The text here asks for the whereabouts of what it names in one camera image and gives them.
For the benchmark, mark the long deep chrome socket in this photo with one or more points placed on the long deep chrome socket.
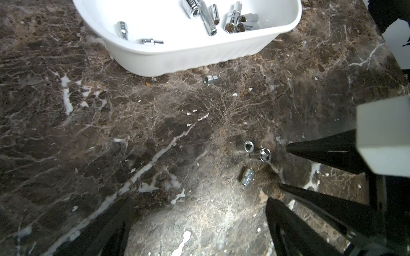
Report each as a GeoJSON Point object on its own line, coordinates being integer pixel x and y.
{"type": "Point", "coordinates": [207, 18]}

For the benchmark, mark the small chrome socket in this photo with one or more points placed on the small chrome socket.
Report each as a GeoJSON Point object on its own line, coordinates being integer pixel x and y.
{"type": "Point", "coordinates": [209, 79]}
{"type": "Point", "coordinates": [122, 29]}

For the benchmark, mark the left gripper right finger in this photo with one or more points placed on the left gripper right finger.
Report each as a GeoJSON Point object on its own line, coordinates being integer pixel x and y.
{"type": "Point", "coordinates": [292, 236]}

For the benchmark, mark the chrome socket near box edge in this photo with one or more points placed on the chrome socket near box edge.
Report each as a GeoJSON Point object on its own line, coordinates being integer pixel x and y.
{"type": "Point", "coordinates": [151, 41]}

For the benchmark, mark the upright socket square hole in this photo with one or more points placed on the upright socket square hole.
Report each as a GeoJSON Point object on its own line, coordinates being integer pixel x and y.
{"type": "Point", "coordinates": [246, 147]}

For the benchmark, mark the chrome socket lying left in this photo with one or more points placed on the chrome socket lying left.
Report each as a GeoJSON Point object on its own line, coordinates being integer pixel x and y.
{"type": "Point", "coordinates": [247, 177]}

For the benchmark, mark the large knurled chrome socket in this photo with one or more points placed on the large knurled chrome socket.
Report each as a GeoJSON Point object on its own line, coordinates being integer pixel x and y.
{"type": "Point", "coordinates": [233, 17]}

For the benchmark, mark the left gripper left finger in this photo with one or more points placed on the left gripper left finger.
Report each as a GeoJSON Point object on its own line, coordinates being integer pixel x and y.
{"type": "Point", "coordinates": [106, 236]}

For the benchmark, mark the chrome socket in box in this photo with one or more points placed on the chrome socket in box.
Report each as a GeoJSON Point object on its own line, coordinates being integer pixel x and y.
{"type": "Point", "coordinates": [215, 14]}

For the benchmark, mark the dark chrome socket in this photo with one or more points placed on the dark chrome socket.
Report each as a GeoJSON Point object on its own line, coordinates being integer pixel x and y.
{"type": "Point", "coordinates": [250, 17]}

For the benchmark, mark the upright socket hex hole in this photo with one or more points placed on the upright socket hex hole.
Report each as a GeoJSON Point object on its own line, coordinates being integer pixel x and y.
{"type": "Point", "coordinates": [263, 155]}

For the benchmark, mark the white plastic storage box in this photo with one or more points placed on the white plastic storage box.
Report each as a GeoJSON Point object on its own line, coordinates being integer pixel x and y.
{"type": "Point", "coordinates": [186, 41]}

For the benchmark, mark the chrome socket beside gripper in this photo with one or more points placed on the chrome socket beside gripper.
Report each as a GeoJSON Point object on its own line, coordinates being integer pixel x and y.
{"type": "Point", "coordinates": [247, 26]}

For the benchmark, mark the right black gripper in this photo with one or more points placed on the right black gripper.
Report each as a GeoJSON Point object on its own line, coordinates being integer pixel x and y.
{"type": "Point", "coordinates": [381, 228]}

